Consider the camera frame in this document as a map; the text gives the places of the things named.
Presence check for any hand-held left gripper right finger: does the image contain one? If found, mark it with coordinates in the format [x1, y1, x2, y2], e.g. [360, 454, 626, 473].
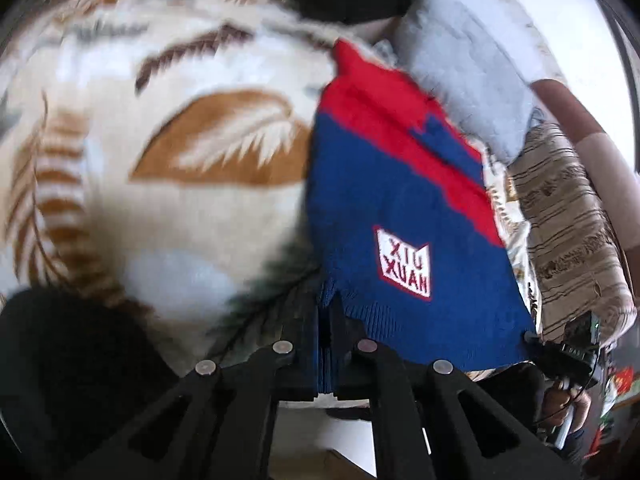
[330, 305, 583, 480]

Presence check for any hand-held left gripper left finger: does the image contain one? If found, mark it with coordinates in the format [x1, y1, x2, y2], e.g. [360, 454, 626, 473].
[65, 305, 322, 480]

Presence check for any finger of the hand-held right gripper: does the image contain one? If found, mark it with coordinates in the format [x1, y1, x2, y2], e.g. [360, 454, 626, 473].
[522, 330, 551, 357]

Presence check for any red and blue knit sweater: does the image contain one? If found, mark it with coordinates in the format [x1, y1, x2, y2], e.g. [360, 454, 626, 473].
[304, 39, 537, 395]

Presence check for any person's right hand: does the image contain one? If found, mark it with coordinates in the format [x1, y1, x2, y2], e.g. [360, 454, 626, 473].
[541, 379, 594, 438]

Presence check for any red and green printed cloth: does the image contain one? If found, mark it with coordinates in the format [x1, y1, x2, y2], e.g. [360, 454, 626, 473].
[592, 365, 640, 458]

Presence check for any grey quilted pillow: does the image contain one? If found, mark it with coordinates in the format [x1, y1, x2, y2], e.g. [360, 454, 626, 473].
[390, 0, 547, 163]

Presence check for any leaf print fleece blanket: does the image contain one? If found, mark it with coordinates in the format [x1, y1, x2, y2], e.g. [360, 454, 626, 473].
[0, 0, 538, 411]

